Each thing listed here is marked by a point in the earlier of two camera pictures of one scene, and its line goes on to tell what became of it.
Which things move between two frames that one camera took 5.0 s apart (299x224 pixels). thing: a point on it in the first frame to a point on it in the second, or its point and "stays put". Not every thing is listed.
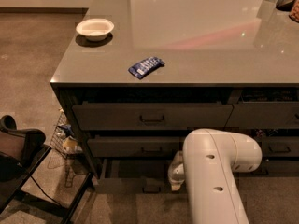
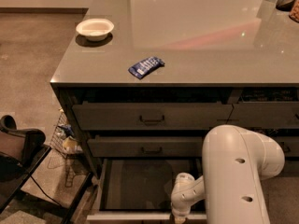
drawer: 135,176 to 113,203
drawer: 277,147 stays put
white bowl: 95,29 stays put
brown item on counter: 294,11 stays put
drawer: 110,116 stays put
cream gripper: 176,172 to 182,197
